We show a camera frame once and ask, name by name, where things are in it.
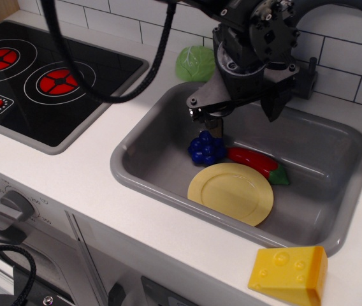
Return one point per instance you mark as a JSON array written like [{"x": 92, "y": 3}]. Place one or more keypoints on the green toy lettuce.
[{"x": 195, "y": 64}]

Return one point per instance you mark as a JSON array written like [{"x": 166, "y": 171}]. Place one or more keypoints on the yellow toy plate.
[{"x": 234, "y": 190}]

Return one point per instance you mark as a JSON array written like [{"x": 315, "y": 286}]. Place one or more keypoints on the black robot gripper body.
[{"x": 246, "y": 63}]

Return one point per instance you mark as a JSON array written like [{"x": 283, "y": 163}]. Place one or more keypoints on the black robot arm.
[{"x": 241, "y": 14}]

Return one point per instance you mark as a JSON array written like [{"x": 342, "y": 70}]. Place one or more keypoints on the red toy chili pepper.
[{"x": 273, "y": 171}]

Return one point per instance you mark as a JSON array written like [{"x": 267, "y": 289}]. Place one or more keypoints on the dark grey faucet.
[{"x": 307, "y": 77}]

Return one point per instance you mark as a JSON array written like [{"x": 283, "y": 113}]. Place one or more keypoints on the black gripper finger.
[
  {"x": 212, "y": 123},
  {"x": 274, "y": 100}
]

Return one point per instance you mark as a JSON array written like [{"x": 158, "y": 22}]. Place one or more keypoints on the grey sink basin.
[{"x": 322, "y": 159}]

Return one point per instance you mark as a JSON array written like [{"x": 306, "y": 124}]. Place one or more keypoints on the grey toy oven front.
[{"x": 69, "y": 259}]

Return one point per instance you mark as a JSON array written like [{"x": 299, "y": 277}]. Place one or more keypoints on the yellow toy cheese wedge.
[{"x": 296, "y": 274}]

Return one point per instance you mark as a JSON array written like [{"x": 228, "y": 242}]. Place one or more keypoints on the grey oven knob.
[{"x": 15, "y": 206}]

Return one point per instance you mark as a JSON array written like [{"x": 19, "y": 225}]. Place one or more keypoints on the black toy stove top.
[{"x": 41, "y": 104}]

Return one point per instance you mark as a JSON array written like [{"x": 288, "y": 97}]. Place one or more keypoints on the blue toy blueberries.
[{"x": 207, "y": 149}]

